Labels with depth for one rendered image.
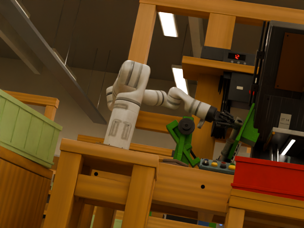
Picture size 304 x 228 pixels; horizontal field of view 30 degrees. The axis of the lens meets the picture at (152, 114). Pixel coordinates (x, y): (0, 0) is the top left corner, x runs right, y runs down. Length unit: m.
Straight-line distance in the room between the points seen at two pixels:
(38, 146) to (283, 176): 0.88
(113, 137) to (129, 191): 0.23
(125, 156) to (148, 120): 1.19
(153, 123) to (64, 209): 1.27
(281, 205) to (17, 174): 0.90
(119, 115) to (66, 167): 0.28
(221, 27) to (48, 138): 1.28
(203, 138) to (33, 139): 1.07
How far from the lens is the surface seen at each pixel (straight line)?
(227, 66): 2.86
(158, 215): 9.54
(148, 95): 2.52
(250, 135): 2.52
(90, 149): 1.84
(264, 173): 1.95
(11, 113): 1.96
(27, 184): 2.11
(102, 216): 2.85
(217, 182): 2.22
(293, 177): 1.95
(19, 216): 2.11
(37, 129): 2.11
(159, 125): 2.99
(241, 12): 3.11
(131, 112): 1.98
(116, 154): 1.83
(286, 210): 1.91
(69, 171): 1.84
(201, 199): 2.21
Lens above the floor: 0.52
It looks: 14 degrees up
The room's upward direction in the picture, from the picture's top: 11 degrees clockwise
